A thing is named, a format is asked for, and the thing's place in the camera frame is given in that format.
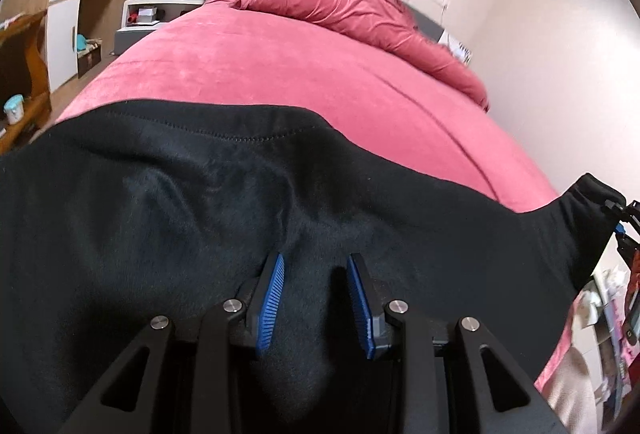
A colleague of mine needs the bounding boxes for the teal and white cup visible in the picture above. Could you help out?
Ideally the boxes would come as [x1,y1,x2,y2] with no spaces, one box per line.
[3,94,26,125]

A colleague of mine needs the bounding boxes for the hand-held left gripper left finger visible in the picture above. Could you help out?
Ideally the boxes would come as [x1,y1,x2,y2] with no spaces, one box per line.
[57,252,287,434]

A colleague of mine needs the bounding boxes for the pink duvet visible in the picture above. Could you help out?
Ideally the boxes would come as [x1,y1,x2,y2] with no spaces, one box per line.
[235,0,491,113]

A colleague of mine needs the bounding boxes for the low wooden table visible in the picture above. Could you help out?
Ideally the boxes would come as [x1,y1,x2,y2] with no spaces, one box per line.
[0,11,54,155]

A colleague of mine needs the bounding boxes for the bed with pink sheet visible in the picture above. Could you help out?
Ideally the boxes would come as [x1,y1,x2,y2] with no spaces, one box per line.
[52,0,574,391]

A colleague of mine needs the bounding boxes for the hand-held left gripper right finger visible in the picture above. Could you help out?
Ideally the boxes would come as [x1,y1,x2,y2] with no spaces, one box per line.
[346,252,569,434]

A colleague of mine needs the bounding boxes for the wooden desk with white cabinet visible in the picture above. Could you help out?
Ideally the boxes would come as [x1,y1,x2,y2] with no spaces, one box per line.
[0,0,139,93]

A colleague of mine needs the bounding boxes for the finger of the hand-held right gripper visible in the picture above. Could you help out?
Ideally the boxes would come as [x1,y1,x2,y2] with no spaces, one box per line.
[615,223,640,262]
[602,199,640,235]

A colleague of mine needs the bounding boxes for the white cloth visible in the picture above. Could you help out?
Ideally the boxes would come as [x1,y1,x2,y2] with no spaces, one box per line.
[542,348,604,434]

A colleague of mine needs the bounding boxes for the black pants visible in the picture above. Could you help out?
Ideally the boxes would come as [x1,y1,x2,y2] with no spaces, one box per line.
[0,99,629,434]

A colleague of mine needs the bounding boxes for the white and grey nightstand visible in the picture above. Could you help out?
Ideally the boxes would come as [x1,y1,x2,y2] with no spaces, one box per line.
[115,0,206,58]

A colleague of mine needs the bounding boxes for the dark storage box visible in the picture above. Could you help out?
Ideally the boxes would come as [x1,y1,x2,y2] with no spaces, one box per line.
[75,34,104,78]

